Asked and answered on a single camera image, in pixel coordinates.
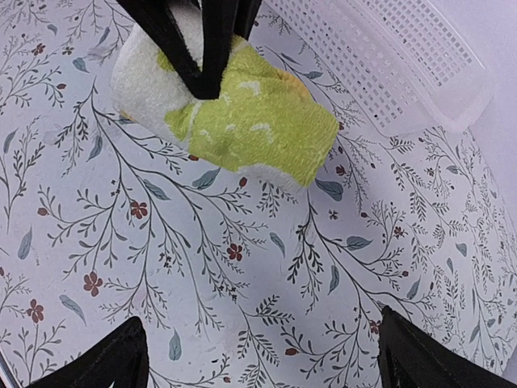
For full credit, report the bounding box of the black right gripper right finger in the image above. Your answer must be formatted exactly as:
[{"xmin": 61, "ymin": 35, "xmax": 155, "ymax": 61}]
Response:
[{"xmin": 377, "ymin": 306, "xmax": 516, "ymax": 388}]

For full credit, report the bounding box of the white plastic basket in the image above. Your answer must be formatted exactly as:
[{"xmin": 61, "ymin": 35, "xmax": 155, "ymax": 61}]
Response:
[{"xmin": 268, "ymin": 0, "xmax": 494, "ymax": 137}]

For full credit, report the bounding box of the floral patterned tablecloth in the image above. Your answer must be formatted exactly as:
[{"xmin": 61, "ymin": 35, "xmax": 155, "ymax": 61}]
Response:
[{"xmin": 1, "ymin": 1, "xmax": 516, "ymax": 387}]

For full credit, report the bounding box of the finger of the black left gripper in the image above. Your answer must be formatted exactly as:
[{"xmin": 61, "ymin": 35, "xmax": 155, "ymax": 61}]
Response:
[
  {"xmin": 118, "ymin": 0, "xmax": 214, "ymax": 99},
  {"xmin": 200, "ymin": 0, "xmax": 262, "ymax": 99}
]

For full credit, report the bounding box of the green and white towel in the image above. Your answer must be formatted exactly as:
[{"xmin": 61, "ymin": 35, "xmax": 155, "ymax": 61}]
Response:
[{"xmin": 111, "ymin": 5, "xmax": 339, "ymax": 188}]

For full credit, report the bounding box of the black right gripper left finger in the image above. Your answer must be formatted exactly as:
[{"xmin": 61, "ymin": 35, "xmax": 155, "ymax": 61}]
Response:
[{"xmin": 30, "ymin": 317, "xmax": 149, "ymax": 388}]

